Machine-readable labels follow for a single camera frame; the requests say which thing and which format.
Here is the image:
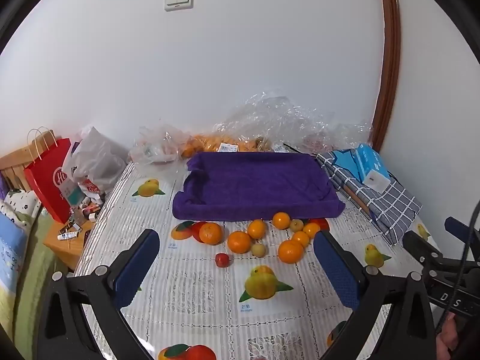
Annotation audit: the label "purple towel covered tray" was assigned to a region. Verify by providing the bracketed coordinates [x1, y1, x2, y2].
[172, 152, 346, 221]

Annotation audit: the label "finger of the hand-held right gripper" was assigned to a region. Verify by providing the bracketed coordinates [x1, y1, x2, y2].
[403, 230, 443, 267]
[445, 217, 480, 248]

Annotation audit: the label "blue printed blanket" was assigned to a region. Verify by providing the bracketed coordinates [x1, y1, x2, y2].
[0, 212, 29, 295]

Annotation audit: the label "white printed pillow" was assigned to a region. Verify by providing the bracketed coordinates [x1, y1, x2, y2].
[0, 189, 42, 229]

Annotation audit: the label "green bedsheet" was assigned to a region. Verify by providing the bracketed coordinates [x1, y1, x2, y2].
[11, 210, 76, 360]

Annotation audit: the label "clear bag of red fruit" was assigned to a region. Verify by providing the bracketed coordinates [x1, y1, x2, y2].
[300, 131, 338, 154]

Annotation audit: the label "brown wooden door frame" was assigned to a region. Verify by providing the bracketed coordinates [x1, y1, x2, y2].
[369, 0, 402, 151]

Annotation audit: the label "thin black stick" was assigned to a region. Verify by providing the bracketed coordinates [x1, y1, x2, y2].
[283, 142, 319, 158]

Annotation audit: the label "large clear plastic wrap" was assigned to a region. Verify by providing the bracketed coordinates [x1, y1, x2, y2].
[214, 89, 374, 154]

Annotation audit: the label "wooden headboard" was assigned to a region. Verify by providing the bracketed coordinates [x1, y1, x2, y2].
[0, 145, 42, 192]

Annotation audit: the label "wooden nightstand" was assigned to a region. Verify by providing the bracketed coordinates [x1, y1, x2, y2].
[42, 206, 98, 272]

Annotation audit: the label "clear plastic bag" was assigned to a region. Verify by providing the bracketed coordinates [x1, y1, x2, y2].
[129, 124, 192, 166]

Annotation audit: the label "grey checked folded cloth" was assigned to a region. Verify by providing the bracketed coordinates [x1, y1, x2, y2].
[315, 150, 424, 246]

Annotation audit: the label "fruit printed tablecloth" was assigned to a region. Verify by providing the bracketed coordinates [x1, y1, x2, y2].
[73, 157, 443, 360]

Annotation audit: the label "clear bag of oranges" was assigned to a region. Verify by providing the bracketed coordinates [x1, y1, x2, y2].
[180, 133, 278, 158]

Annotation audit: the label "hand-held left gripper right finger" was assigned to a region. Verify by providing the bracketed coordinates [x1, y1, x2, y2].
[314, 230, 437, 360]

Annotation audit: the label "white plastic bag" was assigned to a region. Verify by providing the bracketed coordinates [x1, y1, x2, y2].
[62, 127, 128, 196]

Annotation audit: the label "person's right hand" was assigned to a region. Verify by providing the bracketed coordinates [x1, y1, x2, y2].
[437, 319, 456, 360]

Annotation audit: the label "wooden stick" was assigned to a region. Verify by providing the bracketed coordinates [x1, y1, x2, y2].
[343, 184, 377, 220]

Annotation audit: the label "teal and white box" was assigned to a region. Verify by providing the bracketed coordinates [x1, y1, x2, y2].
[62, 178, 85, 207]

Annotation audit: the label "blue tissue pack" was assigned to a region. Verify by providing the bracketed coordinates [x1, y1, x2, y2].
[354, 144, 391, 194]

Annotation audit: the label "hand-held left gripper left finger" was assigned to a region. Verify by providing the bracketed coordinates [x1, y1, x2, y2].
[35, 229, 161, 360]

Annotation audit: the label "red paper bag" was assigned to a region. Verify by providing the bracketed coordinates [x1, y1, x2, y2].
[23, 127, 73, 225]

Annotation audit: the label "red and white package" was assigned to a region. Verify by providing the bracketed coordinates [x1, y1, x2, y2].
[77, 178, 102, 197]

